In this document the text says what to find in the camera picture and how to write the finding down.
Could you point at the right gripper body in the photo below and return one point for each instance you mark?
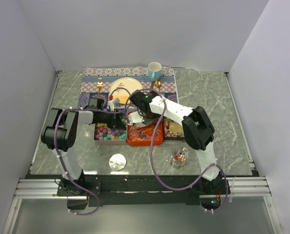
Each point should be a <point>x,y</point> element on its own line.
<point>148,117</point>

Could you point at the gold tin of lollipops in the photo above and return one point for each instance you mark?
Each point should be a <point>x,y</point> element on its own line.
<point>172,130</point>

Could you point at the clear jar lid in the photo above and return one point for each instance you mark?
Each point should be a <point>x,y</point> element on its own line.
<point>117,162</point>

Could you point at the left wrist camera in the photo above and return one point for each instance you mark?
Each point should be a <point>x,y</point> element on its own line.
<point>112,103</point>

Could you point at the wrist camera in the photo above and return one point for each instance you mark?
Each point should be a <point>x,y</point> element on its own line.
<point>135,120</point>
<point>112,103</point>

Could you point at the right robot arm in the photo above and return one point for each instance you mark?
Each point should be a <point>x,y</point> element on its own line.
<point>197,127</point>

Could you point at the orange tin of lollipops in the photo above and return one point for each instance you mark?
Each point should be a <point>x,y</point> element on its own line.
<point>143,136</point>

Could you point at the blue mug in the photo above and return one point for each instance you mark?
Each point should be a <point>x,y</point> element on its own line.
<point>154,71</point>

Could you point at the silver tin of star candies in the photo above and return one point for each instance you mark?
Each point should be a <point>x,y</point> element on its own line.
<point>107,135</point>

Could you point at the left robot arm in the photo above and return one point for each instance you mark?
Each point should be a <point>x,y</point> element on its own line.
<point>60,130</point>

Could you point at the gold spoon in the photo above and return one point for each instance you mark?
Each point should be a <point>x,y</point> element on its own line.
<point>158,85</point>

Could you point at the cream and orange plate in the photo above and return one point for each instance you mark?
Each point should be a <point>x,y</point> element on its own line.
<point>122,88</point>

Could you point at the aluminium rail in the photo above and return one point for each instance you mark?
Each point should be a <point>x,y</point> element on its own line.
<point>49,188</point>

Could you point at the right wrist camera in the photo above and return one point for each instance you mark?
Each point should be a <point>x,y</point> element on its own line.
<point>135,120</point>

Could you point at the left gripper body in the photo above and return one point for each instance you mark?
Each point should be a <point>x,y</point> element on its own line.
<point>110,119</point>

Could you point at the gold fork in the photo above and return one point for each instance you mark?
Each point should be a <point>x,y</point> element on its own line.
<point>99,85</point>

